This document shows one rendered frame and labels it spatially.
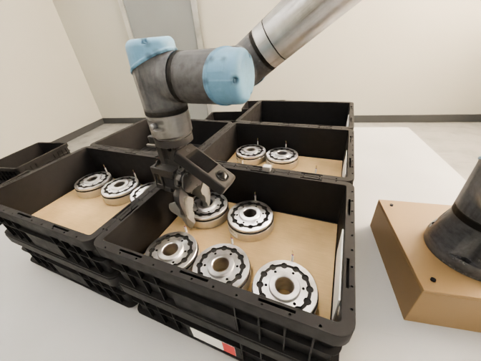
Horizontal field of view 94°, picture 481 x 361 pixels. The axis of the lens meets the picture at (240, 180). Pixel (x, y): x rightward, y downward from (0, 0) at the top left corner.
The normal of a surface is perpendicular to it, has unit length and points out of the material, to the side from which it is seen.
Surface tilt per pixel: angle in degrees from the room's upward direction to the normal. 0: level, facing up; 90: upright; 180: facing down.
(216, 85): 97
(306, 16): 105
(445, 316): 90
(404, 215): 2
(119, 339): 0
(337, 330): 0
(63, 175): 90
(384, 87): 90
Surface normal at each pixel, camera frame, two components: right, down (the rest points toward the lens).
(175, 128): 0.50, 0.45
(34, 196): 0.92, 0.15
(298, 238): -0.08, -0.83
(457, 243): -0.92, -0.06
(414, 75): -0.21, 0.55
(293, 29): -0.16, 0.75
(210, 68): -0.33, 0.12
